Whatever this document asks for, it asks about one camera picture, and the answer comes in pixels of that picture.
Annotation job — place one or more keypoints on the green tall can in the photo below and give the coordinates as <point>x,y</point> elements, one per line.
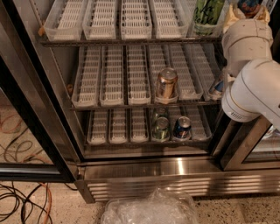
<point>206,15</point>

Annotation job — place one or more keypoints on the stainless steel fridge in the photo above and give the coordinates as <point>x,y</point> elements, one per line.
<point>242,157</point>

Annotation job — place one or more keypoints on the middle wire shelf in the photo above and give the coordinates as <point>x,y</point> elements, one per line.
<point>152,105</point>

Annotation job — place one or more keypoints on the green can front bottom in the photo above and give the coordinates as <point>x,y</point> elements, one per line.
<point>161,129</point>

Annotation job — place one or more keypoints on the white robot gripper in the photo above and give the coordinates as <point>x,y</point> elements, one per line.
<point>247,29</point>

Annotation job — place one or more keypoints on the clear tray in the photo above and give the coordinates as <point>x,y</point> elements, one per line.
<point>100,19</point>
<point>85,91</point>
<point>169,18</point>
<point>135,19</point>
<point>64,21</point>
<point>111,90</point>
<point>97,128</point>
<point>138,81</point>
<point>139,133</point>
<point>118,126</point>

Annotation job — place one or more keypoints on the blue redbull can middle shelf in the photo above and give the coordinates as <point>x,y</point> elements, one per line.
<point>216,90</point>

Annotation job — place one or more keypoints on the clear plastic bag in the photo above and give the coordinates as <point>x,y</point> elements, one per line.
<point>160,207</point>

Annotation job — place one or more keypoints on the wire shelf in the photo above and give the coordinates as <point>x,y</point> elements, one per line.
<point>129,42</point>
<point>152,105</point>
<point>194,143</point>

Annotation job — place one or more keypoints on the bottom wire shelf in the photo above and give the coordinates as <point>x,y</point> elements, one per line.
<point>194,143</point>

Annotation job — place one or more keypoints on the green can rear bottom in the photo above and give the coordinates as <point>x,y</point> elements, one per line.
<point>159,112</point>

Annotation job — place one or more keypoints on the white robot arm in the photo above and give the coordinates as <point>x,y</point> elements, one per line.
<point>255,89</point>

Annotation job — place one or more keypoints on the gold copper can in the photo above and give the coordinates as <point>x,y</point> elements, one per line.
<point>166,82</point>

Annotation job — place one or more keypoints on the blue can bottom shelf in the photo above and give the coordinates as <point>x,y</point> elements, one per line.
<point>182,128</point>

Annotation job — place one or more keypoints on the top wire shelf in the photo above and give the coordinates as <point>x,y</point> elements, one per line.
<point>129,42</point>

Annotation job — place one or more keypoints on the glass fridge door left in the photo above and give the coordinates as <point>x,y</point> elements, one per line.
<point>57,171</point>

